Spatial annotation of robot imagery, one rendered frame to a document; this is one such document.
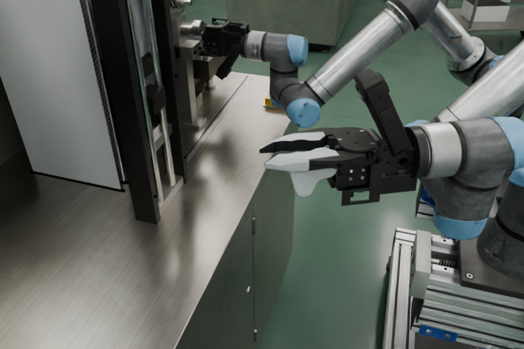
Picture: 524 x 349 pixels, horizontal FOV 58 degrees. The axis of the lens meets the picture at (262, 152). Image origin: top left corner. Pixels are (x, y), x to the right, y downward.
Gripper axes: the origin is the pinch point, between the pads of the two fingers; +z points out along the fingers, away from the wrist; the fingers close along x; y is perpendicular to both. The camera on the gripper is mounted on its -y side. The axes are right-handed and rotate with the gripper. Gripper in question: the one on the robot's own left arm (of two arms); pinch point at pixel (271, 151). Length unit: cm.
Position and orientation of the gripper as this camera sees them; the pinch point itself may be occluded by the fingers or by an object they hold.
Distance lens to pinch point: 60.4
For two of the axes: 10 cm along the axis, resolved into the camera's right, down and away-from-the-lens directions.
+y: 0.2, 8.9, 4.5
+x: -1.6, -4.4, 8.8
